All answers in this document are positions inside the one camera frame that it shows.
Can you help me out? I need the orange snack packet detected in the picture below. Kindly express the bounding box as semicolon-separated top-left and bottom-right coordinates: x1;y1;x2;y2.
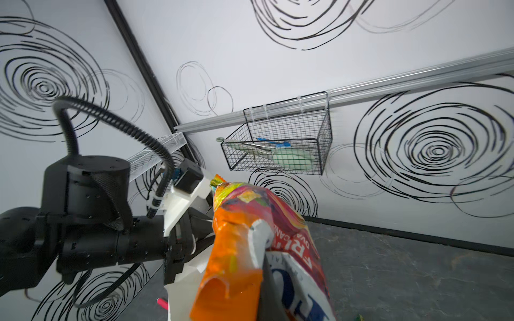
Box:
190;176;336;320

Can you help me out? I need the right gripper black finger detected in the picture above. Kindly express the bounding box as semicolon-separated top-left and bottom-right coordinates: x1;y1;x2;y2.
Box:
256;256;289;321

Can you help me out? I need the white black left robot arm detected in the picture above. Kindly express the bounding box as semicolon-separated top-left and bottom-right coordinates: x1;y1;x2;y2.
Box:
1;155;214;294

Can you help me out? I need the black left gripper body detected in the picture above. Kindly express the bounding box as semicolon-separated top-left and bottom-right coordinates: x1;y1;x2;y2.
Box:
163;208;215;285

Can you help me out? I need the black corner frame post left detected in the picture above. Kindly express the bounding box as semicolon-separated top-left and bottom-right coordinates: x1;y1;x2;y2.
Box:
103;0;198;163

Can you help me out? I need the aluminium wall rail back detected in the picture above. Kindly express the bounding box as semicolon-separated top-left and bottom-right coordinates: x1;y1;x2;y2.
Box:
173;47;514;134

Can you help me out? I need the clear plastic wall shelf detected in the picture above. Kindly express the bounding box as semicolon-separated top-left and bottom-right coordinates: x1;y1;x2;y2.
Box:
127;132;187;183

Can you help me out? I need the black wire wall basket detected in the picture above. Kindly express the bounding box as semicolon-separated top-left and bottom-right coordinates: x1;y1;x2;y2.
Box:
219;91;333;175

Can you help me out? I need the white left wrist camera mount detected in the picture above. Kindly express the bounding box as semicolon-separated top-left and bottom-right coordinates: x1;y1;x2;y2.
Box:
162;159;214;237

